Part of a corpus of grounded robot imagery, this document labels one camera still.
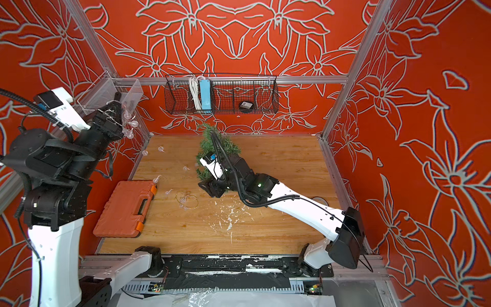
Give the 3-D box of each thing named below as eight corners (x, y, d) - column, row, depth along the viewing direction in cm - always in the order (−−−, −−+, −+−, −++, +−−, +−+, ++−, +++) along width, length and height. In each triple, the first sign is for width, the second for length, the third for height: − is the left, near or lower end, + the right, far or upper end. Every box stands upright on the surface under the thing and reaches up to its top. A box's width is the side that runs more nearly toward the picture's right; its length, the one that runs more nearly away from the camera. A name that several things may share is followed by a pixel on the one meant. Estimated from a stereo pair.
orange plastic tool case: (99, 237, 82) (92, 234, 78) (123, 185, 98) (118, 180, 95) (140, 237, 82) (135, 234, 78) (157, 185, 98) (154, 180, 95)
